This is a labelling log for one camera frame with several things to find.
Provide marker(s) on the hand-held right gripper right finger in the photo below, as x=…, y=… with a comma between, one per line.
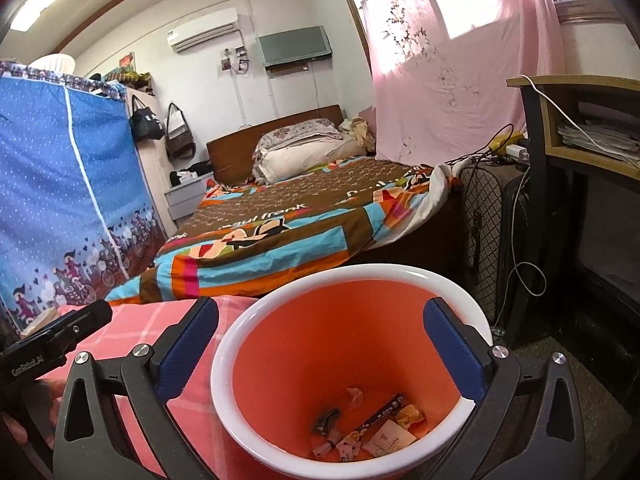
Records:
x=452, y=350

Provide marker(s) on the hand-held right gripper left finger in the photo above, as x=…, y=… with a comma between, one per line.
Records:
x=187, y=350

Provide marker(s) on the yellow wrapper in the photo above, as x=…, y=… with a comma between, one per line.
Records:
x=411, y=416

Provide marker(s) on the dark strip wrapper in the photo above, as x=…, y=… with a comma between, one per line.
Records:
x=375, y=417

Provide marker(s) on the white packet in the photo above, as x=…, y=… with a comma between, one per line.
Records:
x=390, y=439

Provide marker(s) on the pink wrapper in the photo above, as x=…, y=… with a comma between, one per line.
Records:
x=354, y=399

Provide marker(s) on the orange bucket with white rim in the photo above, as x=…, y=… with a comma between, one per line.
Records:
x=310, y=340

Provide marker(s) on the small black wrapper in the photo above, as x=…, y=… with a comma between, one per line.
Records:
x=327, y=420

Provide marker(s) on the small white printed scrap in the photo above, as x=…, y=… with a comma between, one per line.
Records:
x=324, y=449

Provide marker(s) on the person's left hand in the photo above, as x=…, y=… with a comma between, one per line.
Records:
x=20, y=425

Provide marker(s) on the pink checked tablecloth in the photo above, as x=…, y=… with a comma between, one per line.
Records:
x=130, y=325

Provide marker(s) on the dark checked suitcase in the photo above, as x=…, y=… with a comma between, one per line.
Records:
x=487, y=240

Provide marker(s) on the grey nightstand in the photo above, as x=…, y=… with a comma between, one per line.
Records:
x=187, y=200

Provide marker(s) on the bed with colourful blanket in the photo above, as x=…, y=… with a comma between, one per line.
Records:
x=280, y=225

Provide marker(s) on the blue dotted fabric wardrobe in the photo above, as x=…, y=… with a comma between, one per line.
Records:
x=65, y=175

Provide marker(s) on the dark clothes pile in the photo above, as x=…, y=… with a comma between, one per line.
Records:
x=192, y=172

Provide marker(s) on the brown wooden headboard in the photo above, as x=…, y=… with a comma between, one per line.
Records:
x=235, y=147

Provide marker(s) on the yellow plug adapter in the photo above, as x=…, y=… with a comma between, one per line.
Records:
x=506, y=141

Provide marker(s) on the white pillow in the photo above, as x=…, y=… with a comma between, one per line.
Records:
x=310, y=160

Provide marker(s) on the black handbag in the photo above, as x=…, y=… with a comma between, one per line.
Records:
x=146, y=122

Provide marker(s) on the yellowish crumpled cloth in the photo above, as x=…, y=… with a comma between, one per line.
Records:
x=360, y=132

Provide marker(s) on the floral patterned pillow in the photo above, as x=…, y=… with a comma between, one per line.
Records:
x=300, y=132

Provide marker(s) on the stack of papers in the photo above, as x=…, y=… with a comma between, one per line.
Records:
x=600, y=137

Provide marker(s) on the pale pink embroidered curtain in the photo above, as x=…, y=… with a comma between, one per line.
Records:
x=450, y=85

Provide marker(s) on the colourful items on cabinet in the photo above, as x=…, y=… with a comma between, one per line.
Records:
x=130, y=77

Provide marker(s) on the white plastic basket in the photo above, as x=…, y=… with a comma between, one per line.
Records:
x=52, y=64

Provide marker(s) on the white air conditioner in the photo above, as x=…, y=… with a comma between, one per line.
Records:
x=202, y=30

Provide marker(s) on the television with grey cover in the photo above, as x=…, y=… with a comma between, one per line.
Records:
x=295, y=47

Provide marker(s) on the wall socket cluster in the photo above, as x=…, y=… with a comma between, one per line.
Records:
x=235, y=60

